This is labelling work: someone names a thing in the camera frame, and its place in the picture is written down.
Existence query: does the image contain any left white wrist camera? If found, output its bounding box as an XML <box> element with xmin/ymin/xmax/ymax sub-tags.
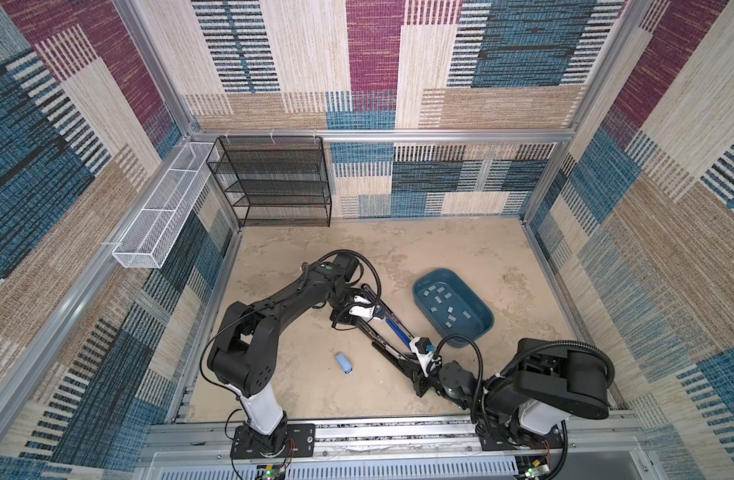
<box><xmin>348</xmin><ymin>296</ymin><xmax>386</xmax><ymax>321</ymax></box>

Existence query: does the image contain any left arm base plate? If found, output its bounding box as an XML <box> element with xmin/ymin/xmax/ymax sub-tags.
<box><xmin>230</xmin><ymin>422</ymin><xmax>316</xmax><ymax>460</ymax></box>

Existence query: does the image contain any white wire mesh basket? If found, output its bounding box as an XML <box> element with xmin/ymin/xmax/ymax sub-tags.
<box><xmin>112</xmin><ymin>142</ymin><xmax>212</xmax><ymax>269</ymax></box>

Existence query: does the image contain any aluminium mounting rail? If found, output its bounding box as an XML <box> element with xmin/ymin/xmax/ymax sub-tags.
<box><xmin>133</xmin><ymin>411</ymin><xmax>666</xmax><ymax>479</ymax></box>

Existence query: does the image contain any teal plastic tray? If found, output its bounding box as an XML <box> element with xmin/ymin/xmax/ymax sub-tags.
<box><xmin>412</xmin><ymin>268</ymin><xmax>494</xmax><ymax>341</ymax></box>

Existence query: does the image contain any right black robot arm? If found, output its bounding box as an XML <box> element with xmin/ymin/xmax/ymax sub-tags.
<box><xmin>399</xmin><ymin>334</ymin><xmax>615</xmax><ymax>451</ymax></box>

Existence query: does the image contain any black wire mesh shelf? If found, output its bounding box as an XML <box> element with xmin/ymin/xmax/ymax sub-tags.
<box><xmin>206</xmin><ymin>136</ymin><xmax>332</xmax><ymax>227</ymax></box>

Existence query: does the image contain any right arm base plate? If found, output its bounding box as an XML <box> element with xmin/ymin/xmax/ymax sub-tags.
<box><xmin>475</xmin><ymin>422</ymin><xmax>564</xmax><ymax>451</ymax></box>

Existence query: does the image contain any black stapler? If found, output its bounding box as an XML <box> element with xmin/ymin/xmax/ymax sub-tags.
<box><xmin>355</xmin><ymin>320</ymin><xmax>421</xmax><ymax>380</ymax></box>

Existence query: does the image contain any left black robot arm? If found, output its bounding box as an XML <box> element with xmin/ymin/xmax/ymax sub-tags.
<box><xmin>199</xmin><ymin>249</ymin><xmax>382</xmax><ymax>451</ymax></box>

